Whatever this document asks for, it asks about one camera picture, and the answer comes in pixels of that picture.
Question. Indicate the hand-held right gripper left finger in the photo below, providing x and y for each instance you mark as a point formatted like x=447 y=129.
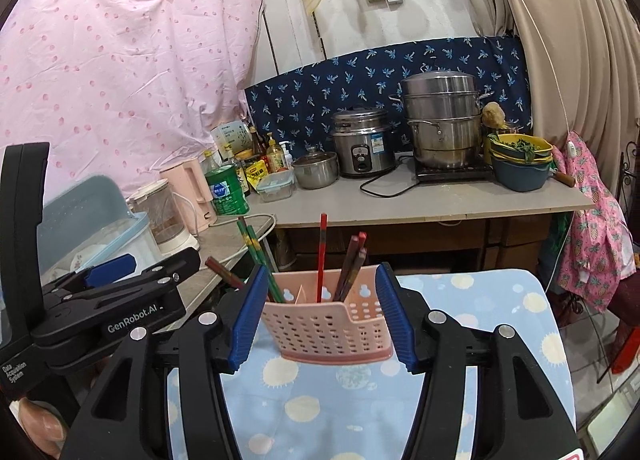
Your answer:
x=245 y=322

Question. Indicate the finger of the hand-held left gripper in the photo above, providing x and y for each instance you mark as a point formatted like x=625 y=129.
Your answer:
x=160 y=272
x=110 y=270

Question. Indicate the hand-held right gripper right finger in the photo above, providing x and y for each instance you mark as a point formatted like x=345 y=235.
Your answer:
x=400 y=325

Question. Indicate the pink perforated utensil holder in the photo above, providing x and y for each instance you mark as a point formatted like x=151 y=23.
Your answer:
x=325 y=325

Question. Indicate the person's left hand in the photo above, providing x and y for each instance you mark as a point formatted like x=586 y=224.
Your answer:
x=42 y=422

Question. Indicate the blue plastic dish box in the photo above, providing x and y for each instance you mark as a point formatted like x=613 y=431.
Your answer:
x=90 y=225

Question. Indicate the white blender jar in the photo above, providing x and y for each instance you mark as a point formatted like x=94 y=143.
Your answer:
x=165 y=220

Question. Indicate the green patterned chopstick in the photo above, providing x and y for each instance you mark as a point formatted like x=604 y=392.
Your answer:
x=262 y=260
x=255 y=260

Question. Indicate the reddish brown chopstick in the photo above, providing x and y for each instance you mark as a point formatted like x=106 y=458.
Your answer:
x=347 y=265

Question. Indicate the pink electric kettle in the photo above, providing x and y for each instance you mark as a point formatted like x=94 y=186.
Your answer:
x=190 y=195

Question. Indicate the wooden counter cabinet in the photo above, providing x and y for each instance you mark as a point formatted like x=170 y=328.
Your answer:
x=425 y=240

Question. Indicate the green detergent bottle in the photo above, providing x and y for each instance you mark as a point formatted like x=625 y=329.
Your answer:
x=227 y=190

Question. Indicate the blue moon print cloth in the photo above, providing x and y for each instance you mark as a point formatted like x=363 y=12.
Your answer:
x=325 y=405

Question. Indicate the dark sauce bottle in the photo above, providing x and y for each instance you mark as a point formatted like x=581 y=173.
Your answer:
x=242 y=177

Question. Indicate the yellow seasoning packet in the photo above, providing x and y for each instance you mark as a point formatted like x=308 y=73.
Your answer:
x=257 y=177

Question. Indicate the clear food container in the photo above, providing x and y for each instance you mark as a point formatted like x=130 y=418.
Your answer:
x=276 y=187

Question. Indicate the white green carton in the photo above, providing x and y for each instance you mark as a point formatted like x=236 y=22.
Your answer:
x=230 y=139

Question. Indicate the black induction cooker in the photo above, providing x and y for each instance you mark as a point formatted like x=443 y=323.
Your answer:
x=455 y=172

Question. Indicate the yellow oil bottle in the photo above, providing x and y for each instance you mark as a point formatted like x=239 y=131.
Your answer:
x=275 y=154

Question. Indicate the small pot with glass lid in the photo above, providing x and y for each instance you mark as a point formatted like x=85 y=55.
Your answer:
x=316 y=169

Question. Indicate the white pump bottle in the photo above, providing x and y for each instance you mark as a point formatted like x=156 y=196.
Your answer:
x=288 y=157

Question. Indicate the silver rice cooker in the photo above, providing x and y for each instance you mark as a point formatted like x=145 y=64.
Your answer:
x=365 y=144

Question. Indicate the pink dotted curtain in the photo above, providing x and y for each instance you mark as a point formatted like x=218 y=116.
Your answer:
x=125 y=79

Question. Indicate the blue plastic basin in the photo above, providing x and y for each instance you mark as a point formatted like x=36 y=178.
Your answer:
x=522 y=177

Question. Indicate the stainless steel steamer pot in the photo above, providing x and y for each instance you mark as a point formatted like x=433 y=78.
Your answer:
x=442 y=124

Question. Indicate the pink pineapple print garment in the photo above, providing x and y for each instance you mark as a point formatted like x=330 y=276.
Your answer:
x=592 y=230

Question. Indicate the green leafy vegetables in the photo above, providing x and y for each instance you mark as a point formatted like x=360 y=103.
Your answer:
x=520 y=145

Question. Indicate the red plastic stool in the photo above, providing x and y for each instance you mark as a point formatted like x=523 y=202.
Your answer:
x=627 y=330

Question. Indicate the brown loofah sponge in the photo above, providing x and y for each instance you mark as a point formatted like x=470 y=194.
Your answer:
x=494 y=115

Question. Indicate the navy leaf print cloth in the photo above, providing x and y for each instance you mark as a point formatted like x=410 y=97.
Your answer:
x=350 y=74

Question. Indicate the tan curtain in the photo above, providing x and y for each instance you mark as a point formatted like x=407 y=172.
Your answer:
x=575 y=39

